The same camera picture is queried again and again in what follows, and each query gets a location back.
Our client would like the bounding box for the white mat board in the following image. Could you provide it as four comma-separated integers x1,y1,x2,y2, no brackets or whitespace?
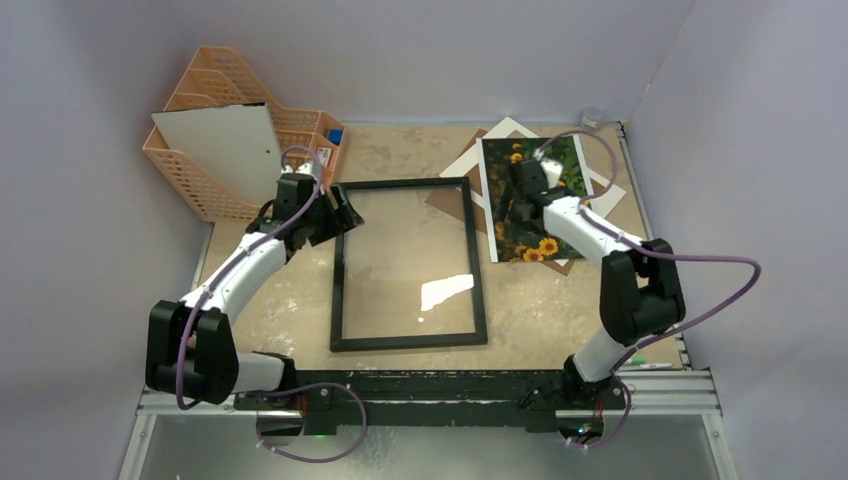
440,117,645,247

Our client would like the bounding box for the sunflower photo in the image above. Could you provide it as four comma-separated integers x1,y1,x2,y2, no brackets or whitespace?
477,136,592,263

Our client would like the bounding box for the brown backing board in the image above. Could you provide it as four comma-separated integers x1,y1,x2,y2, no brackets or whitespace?
425,126,626,275

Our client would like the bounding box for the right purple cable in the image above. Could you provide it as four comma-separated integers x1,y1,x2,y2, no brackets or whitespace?
533,129,763,452

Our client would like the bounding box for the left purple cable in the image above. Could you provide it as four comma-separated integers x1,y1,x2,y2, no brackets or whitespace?
175,145,368,464

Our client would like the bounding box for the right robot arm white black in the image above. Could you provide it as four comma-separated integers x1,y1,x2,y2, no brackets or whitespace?
503,159,686,407

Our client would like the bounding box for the white folder board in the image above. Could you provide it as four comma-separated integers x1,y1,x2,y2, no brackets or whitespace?
151,102,281,205

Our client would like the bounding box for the black picture frame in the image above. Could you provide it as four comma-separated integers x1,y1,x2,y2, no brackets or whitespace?
329,177,488,353

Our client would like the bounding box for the red white small box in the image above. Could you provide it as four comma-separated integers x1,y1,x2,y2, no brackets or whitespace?
315,147,334,168

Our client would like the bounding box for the clear glass pane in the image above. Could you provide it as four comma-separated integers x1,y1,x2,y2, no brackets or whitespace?
343,188,475,339

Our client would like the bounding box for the purple cable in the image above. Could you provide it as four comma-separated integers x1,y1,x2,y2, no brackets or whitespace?
533,129,763,452
175,145,368,464

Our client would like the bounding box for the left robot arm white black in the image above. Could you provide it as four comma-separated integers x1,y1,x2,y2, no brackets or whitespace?
145,173,364,410

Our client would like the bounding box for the blue small box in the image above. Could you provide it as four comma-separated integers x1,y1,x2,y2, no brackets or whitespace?
325,129,344,146

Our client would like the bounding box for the orange plastic file organizer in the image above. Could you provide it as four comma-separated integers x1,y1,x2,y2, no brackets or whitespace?
143,46,347,222

